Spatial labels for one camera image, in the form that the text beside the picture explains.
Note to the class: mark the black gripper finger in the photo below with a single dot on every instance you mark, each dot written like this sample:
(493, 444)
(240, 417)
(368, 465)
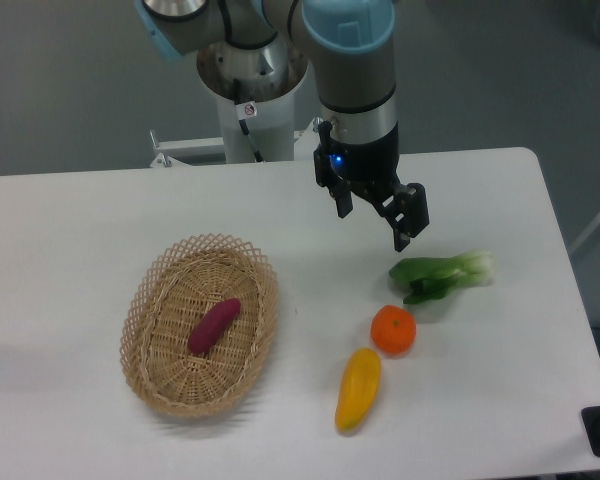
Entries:
(405, 209)
(341, 194)

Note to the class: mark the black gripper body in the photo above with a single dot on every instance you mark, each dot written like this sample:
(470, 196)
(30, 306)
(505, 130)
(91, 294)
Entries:
(370, 168)

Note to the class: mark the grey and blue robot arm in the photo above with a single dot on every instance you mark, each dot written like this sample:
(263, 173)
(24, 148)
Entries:
(348, 46)

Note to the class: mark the purple sweet potato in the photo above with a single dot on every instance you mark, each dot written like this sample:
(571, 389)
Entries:
(212, 326)

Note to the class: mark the oval woven wicker basket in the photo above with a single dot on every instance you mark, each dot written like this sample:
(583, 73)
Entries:
(180, 287)

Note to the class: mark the green bok choy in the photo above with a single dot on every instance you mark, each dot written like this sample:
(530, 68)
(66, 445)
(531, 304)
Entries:
(425, 279)

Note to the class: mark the orange tangerine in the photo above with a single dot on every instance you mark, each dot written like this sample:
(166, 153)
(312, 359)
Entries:
(393, 330)

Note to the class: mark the yellow pepper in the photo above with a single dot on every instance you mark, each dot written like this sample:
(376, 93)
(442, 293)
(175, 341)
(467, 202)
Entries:
(358, 389)

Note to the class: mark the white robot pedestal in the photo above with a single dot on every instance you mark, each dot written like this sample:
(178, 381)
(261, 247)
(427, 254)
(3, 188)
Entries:
(254, 92)

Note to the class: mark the white metal base frame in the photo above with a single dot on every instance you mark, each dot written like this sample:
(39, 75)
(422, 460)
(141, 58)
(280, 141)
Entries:
(211, 151)

